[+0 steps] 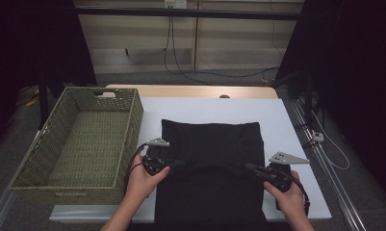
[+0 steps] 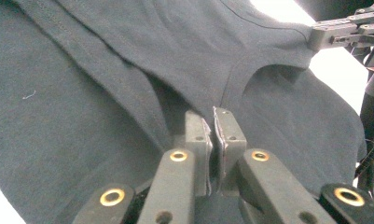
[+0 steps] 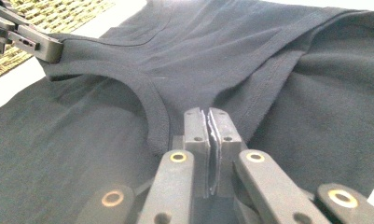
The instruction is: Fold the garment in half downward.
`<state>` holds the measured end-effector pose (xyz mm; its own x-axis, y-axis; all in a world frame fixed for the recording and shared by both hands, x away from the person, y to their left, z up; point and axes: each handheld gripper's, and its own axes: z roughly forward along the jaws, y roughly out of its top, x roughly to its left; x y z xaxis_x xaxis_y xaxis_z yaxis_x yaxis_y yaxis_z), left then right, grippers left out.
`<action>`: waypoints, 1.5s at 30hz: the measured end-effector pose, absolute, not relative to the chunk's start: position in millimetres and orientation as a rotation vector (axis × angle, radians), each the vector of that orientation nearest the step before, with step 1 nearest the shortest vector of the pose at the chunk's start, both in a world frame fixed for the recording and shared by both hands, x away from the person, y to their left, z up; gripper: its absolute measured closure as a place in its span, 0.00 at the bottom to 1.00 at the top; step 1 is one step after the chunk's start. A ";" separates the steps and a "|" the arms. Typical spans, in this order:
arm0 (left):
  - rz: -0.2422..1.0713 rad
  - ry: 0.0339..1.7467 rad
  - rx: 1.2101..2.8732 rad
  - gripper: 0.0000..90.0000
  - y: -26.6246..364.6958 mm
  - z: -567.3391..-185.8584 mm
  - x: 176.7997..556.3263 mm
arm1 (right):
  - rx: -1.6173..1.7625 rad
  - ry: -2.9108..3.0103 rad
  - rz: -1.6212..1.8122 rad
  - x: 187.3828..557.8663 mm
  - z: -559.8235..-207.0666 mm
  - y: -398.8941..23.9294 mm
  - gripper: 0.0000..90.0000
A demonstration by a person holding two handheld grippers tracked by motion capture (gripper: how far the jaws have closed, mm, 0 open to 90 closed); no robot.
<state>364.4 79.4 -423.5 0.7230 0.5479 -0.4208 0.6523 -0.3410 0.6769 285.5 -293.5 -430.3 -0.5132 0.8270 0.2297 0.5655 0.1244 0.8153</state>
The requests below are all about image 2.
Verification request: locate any black tank top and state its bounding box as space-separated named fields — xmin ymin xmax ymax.
xmin=0 ymin=0 xmax=367 ymax=224

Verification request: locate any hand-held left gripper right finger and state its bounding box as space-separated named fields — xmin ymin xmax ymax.
xmin=212 ymin=106 xmax=248 ymax=194

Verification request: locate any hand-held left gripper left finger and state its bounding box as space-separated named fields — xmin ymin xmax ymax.
xmin=184 ymin=110 xmax=214 ymax=198

